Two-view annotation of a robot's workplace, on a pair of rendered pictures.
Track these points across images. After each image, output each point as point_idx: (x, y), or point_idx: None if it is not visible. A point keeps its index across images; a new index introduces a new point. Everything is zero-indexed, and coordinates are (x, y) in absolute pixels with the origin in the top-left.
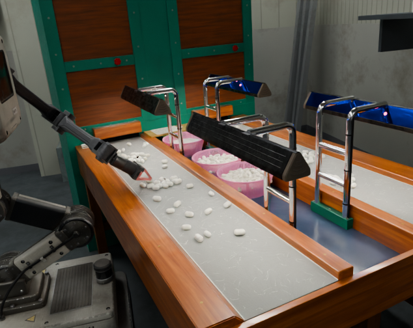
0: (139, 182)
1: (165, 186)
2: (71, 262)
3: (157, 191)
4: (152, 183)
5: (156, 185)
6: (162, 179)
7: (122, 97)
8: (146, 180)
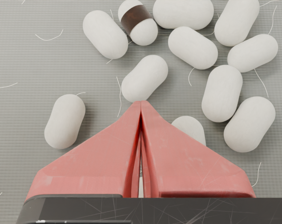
0: (14, 196)
1: (271, 58)
2: None
3: (272, 127)
4: (99, 110)
5: (263, 113)
6: (141, 28)
7: None
8: (70, 139)
